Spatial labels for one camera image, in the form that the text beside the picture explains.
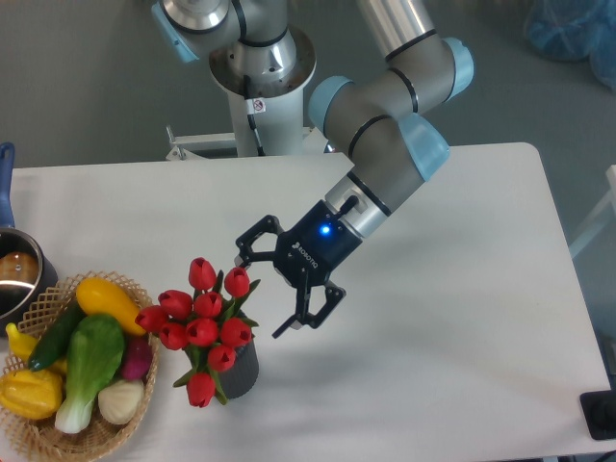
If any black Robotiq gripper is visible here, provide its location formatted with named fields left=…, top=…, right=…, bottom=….
left=233, top=199, right=365, bottom=340

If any red tulip bouquet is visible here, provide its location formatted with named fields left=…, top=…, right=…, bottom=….
left=136, top=257, right=259, bottom=408

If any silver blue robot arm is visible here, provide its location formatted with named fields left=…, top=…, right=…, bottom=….
left=152, top=1, right=474, bottom=328

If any dark grey ribbed vase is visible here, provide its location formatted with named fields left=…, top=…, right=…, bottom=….
left=218, top=310, right=259, bottom=399

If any purple red radish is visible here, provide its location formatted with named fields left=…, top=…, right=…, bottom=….
left=120, top=338, right=153, bottom=380

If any yellow squash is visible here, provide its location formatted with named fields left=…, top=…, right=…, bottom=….
left=75, top=277, right=146, bottom=336

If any green bok choy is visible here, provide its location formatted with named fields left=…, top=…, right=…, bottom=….
left=55, top=314, right=125, bottom=434

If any white garlic bulb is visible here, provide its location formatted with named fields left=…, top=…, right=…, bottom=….
left=97, top=379, right=144, bottom=424

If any dark green cucumber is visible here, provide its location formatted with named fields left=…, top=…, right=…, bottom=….
left=27, top=299, right=86, bottom=372

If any small yellow gourd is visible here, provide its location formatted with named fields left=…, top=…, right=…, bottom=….
left=5, top=322, right=67, bottom=376

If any orange yellow pumpkin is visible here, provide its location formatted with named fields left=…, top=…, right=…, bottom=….
left=1, top=370, right=64, bottom=421

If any woven wicker basket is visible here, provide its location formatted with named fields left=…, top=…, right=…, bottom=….
left=1, top=271, right=160, bottom=461

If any black device at edge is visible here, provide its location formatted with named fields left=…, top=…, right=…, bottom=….
left=579, top=390, right=615, bottom=441

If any blue plastic bag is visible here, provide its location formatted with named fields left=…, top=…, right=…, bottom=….
left=524, top=1, right=615, bottom=90

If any white metal table frame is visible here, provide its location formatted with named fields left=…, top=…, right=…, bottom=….
left=165, top=124, right=333, bottom=163

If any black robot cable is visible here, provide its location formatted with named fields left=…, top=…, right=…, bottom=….
left=243, top=75, right=267, bottom=158

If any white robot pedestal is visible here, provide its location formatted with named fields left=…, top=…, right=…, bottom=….
left=209, top=25, right=316, bottom=157

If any blue handled saucepan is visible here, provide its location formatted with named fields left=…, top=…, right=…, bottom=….
left=1, top=142, right=59, bottom=337

